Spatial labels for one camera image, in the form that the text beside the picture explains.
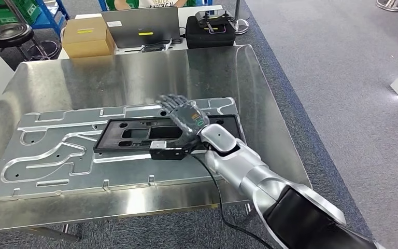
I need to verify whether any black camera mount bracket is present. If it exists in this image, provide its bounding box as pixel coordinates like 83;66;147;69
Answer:
166;137;202;155

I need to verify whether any grey laptop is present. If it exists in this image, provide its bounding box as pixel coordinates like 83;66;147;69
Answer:
101;6;182;52

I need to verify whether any black carry case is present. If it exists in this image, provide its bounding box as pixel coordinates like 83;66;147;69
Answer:
185;15;237;49

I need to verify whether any person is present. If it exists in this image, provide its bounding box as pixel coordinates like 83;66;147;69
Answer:
113;0;190;9

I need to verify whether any blue metal shelf rack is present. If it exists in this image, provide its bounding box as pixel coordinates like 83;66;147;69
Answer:
0;0;71;34

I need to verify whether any black plastic frame part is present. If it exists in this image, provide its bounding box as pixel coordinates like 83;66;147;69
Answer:
93;115;246;154

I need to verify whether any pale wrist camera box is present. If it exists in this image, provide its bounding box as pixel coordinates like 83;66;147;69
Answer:
150;140;187;161

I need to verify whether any aluminium fixture plate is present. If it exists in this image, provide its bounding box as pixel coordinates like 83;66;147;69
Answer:
0;97;246;202

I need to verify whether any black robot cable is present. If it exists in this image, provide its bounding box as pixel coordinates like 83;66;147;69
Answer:
189;154;276;249

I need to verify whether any chrome stanchion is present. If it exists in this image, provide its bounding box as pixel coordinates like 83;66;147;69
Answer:
233;0;250;35

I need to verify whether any round metal stand base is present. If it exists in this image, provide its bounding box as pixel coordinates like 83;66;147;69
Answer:
376;0;398;12

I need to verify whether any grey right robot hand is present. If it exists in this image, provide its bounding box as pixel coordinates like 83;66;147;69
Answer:
155;94;210;145

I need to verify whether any white desk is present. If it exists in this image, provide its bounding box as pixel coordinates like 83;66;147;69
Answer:
57;4;237;60

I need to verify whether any brown cardboard box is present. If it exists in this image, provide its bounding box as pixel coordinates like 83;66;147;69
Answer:
61;16;116;59

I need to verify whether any black round stool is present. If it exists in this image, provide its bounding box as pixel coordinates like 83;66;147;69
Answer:
0;23;61;63

